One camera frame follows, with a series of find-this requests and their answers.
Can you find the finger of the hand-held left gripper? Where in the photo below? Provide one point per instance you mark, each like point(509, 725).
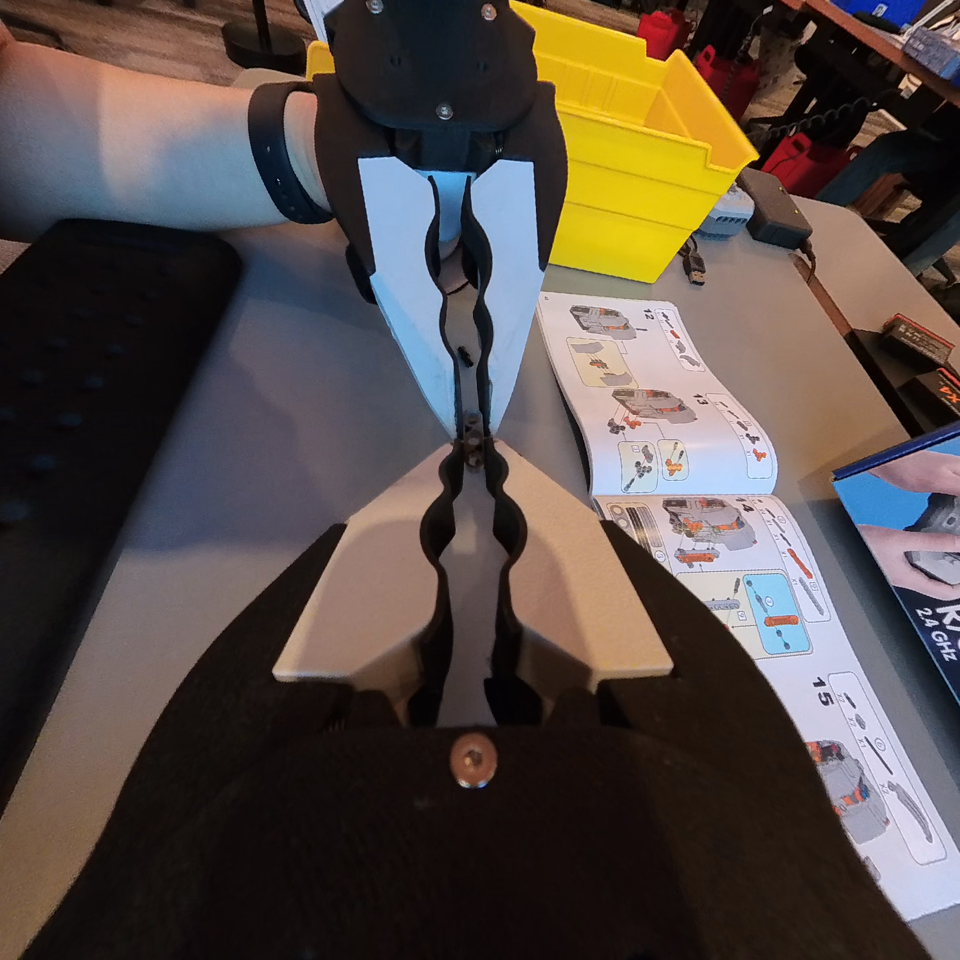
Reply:
point(514, 247)
point(397, 255)

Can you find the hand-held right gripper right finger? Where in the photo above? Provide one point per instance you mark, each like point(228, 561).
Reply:
point(577, 600)

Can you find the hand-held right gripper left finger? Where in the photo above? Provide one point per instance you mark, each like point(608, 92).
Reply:
point(360, 600)

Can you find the small grey holed beam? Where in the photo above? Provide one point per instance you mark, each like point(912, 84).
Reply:
point(474, 442)

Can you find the person's left forearm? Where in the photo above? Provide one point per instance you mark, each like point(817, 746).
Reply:
point(112, 150)

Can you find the grey desk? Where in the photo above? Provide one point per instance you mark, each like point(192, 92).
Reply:
point(300, 375)

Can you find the long wooden background desk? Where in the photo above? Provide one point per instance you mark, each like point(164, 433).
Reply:
point(862, 41)

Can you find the yellow plastic bin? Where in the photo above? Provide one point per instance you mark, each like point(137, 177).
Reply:
point(637, 187)

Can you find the black round floor stand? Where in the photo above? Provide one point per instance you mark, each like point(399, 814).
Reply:
point(262, 45)

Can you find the building instruction booklet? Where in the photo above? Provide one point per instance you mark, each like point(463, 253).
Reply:
point(697, 465)

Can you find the light grey hub block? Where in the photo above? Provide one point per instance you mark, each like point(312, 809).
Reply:
point(727, 214)

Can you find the red canister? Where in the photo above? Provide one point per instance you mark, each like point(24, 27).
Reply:
point(724, 82)
point(664, 34)
point(806, 165)

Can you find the black power adapter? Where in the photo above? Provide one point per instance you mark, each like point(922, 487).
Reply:
point(772, 206)

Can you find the black perforated panel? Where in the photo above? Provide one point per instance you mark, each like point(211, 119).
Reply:
point(97, 375)

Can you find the blue toy box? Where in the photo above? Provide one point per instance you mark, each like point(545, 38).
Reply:
point(915, 525)

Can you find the black box orange print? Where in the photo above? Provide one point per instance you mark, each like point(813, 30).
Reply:
point(934, 401)
point(911, 341)

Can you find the blue plastic bin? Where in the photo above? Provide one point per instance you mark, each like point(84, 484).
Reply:
point(881, 11)

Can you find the grey blue parts tray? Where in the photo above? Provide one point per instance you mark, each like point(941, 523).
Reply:
point(934, 52)

